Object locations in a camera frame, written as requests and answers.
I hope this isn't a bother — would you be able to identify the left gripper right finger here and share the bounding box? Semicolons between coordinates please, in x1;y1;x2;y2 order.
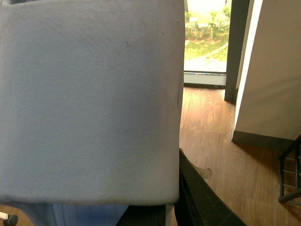
174;149;245;226

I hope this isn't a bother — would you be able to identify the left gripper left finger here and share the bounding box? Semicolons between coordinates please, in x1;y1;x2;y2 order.
116;205;166;226

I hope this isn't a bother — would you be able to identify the light blue slipper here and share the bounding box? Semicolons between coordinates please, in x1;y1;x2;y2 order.
0;0;185;226

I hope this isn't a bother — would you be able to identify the black metal shoe rack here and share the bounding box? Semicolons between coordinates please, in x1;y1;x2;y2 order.
278;137;301;206

